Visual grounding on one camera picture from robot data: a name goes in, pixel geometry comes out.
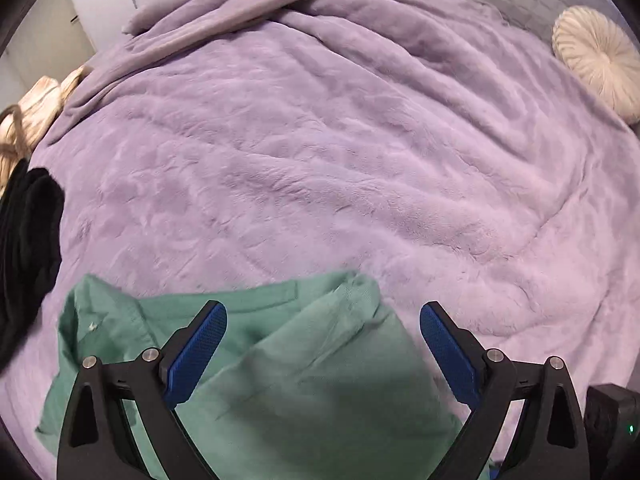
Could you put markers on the green garment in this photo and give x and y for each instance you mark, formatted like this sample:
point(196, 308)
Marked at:
point(314, 378)

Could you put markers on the beige bag with strap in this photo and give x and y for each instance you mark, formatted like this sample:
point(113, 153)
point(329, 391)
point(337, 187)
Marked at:
point(24, 124)

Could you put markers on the black garment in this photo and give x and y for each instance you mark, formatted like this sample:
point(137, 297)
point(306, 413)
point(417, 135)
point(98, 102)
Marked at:
point(31, 211)

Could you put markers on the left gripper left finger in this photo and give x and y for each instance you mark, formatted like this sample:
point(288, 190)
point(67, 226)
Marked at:
point(96, 439)

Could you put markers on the cream round pleated pillow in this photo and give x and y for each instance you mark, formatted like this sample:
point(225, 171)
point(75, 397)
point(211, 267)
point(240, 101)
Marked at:
point(602, 56)

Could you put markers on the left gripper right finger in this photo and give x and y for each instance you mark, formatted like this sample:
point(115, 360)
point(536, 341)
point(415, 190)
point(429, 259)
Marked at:
point(550, 440)

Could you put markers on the purple plush blanket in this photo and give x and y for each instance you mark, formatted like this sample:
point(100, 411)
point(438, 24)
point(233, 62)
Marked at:
point(225, 145)

